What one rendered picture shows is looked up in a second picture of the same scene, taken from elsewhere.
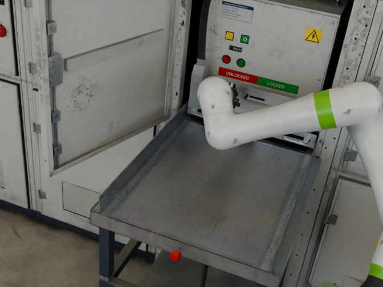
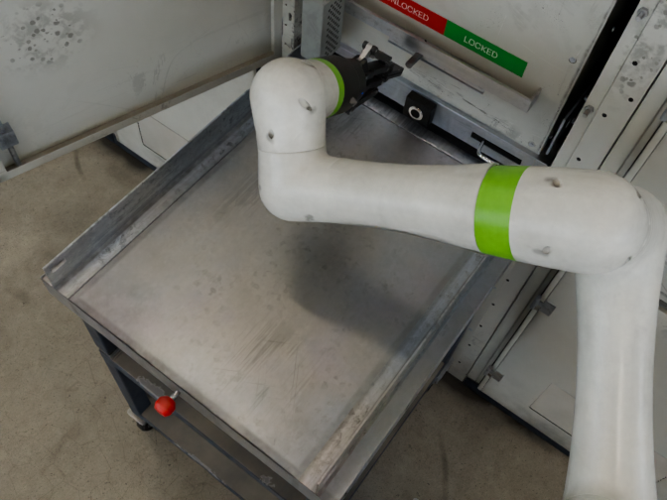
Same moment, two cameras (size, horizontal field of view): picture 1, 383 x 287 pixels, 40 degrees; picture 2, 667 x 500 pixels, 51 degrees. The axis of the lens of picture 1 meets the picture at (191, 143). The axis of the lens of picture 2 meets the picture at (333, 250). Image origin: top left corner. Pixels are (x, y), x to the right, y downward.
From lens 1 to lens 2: 0.90 m
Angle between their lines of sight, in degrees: 28
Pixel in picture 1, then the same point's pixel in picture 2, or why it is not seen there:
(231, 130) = (301, 197)
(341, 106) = (530, 235)
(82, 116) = (58, 72)
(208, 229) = (240, 363)
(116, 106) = (144, 46)
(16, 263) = (66, 220)
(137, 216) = (120, 308)
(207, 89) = (262, 96)
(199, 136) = not seen: hidden behind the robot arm
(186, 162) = not seen: hidden behind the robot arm
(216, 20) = not seen: outside the picture
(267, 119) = (372, 201)
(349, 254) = (565, 361)
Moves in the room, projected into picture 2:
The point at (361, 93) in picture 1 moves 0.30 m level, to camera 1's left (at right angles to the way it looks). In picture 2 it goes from (587, 219) to (325, 141)
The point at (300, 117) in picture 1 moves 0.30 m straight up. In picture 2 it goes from (439, 222) to (507, 34)
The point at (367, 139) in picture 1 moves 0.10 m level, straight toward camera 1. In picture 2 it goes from (598, 283) to (560, 335)
